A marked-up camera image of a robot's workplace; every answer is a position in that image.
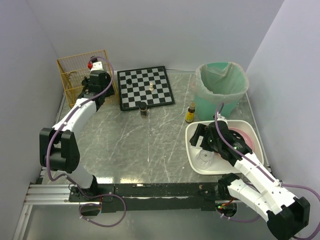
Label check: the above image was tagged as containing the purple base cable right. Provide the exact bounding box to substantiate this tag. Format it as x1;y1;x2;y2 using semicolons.
216;204;262;223

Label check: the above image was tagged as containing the black plate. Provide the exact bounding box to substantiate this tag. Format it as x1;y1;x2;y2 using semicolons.
229;129;246;142

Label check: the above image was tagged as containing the clear trash bag liner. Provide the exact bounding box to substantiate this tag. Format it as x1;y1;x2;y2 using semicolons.
190;62;250;105

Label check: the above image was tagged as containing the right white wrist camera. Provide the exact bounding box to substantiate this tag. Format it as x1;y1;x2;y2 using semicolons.
214;112;228;124

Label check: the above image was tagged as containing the pink plate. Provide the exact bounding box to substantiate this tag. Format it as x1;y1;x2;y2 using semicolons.
229;127;254;151

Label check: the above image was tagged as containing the green plastic trash bin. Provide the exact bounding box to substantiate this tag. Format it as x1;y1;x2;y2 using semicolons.
190;62;249;121

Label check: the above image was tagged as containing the black chess pawn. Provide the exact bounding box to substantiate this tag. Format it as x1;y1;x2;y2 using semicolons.
126;78;132;85

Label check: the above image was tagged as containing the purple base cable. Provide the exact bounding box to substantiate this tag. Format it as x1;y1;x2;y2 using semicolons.
78;194;127;228
216;204;262;223

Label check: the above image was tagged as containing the yellow wire basket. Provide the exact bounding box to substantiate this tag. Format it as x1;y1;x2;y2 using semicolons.
57;50;114;108

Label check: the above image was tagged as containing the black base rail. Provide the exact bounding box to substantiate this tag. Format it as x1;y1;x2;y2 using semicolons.
68;182;232;213

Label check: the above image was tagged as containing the white plastic tray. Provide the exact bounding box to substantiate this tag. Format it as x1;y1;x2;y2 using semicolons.
185;120;265;175

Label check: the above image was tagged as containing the white chess pawn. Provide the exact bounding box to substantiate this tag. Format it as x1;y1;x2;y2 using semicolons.
149;82;154;91

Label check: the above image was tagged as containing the clear faceted glass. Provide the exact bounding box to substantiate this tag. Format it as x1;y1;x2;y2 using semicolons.
195;149;215;170

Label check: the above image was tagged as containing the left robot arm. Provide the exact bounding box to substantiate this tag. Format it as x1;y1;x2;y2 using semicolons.
39;69;115;198

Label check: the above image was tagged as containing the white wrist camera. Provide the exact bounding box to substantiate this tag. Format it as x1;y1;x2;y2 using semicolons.
87;58;104;72
214;112;228;124

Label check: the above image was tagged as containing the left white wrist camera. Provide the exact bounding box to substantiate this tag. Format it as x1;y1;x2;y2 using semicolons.
87;58;104;72

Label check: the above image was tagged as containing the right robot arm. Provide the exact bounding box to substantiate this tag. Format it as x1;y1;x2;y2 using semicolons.
185;120;311;240

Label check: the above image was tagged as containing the yellow label sauce bottle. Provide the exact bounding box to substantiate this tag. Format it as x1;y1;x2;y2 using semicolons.
185;102;196;123

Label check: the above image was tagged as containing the small dark pepper shaker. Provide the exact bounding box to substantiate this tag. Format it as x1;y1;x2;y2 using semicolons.
138;101;148;118

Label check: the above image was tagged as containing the black white chessboard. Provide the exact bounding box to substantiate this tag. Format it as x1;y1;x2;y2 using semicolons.
117;66;175;112

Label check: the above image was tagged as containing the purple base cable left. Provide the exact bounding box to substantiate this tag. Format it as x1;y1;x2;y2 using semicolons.
78;194;127;228

